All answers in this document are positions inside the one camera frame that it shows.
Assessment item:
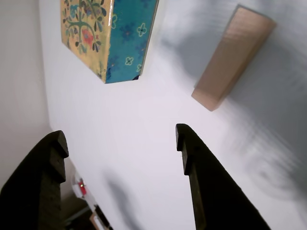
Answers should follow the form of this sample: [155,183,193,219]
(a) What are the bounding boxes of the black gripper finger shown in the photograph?
[0,130,70,230]
[175,123,272,230]

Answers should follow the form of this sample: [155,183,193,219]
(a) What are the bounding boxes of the wooden Jenga block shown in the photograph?
[191,4,277,112]

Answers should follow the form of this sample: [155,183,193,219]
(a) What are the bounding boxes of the floral yellow and blue box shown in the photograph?
[61,0,160,84]

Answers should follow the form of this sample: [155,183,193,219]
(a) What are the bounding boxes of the white device with red light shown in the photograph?
[71,167,99,211]

